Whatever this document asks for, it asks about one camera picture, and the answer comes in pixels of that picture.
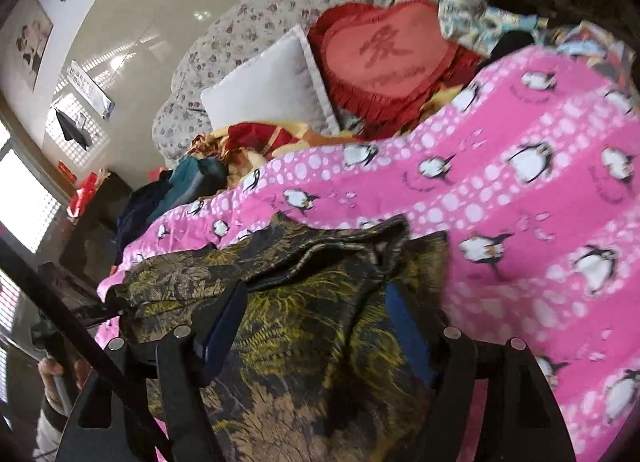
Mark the light blue patterned cloth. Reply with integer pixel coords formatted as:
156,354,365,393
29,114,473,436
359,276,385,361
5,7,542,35
436,0,551,55

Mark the yellow and red blanket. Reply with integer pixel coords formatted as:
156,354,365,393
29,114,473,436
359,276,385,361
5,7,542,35
190,84,468,187

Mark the navy cloth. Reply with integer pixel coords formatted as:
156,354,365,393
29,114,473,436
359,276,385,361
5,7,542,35
114,182,176,263

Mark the dark floral shirt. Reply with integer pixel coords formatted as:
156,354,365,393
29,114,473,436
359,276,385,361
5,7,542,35
102,212,451,462

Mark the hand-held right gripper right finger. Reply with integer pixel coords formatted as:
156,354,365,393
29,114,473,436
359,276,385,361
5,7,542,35
385,284,576,462

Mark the person's left forearm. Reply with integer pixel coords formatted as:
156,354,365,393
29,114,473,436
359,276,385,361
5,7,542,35
32,394,68,462

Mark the grey floral quilt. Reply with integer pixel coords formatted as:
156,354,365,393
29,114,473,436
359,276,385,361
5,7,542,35
152,0,481,167

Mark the dark wooden table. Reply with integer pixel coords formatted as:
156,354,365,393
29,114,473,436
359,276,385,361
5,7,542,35
59,169,136,287

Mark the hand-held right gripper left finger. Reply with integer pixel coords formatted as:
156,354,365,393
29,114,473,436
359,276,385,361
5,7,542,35
55,282,248,462

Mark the dark hanging cloth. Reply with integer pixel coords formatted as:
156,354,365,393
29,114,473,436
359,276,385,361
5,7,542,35
55,109,93,153

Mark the pale mixed clothes pile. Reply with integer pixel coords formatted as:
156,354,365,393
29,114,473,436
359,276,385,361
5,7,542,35
542,16,640,87

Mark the person's left hand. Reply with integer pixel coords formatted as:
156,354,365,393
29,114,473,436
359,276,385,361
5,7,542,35
37,357,95,410

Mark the red heart cushion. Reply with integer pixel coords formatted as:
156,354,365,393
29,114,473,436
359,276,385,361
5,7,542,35
307,0,483,140

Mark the wall photo poster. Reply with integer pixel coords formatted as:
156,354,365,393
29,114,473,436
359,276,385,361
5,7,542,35
15,0,55,92

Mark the window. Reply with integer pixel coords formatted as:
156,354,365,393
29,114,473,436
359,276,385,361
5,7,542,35
0,117,63,255

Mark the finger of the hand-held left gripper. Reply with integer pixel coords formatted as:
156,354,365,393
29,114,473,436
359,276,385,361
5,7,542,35
75,299,123,327

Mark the white pillow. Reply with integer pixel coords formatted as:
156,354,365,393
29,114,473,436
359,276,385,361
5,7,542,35
200,24,341,135

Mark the teal cloth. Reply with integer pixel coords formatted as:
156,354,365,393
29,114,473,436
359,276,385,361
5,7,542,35
167,154,228,207

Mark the pink penguin blanket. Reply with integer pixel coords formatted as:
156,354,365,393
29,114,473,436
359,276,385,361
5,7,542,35
95,44,640,462

